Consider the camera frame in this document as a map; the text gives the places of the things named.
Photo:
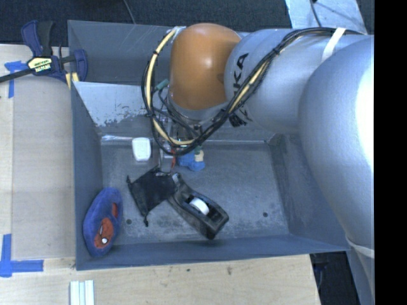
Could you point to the blue toy figure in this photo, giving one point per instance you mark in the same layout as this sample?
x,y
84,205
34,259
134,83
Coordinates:
x,y
191,163

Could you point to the blue plush toy red face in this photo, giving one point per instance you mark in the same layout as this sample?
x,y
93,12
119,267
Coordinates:
x,y
102,223

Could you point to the small white box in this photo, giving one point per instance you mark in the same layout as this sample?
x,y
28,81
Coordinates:
x,y
141,149

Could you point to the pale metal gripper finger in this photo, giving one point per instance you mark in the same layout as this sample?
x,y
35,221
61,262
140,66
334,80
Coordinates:
x,y
169,165
161,160

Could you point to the pale wood board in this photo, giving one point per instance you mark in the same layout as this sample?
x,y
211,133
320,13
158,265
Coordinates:
x,y
41,170

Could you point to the black tape dispenser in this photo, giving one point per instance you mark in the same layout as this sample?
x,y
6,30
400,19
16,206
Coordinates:
x,y
201,209

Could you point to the black cloth pouch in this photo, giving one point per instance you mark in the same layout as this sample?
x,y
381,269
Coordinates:
x,y
152,191

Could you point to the grey metal bin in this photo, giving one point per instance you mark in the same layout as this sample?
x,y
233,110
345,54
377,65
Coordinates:
x,y
241,186

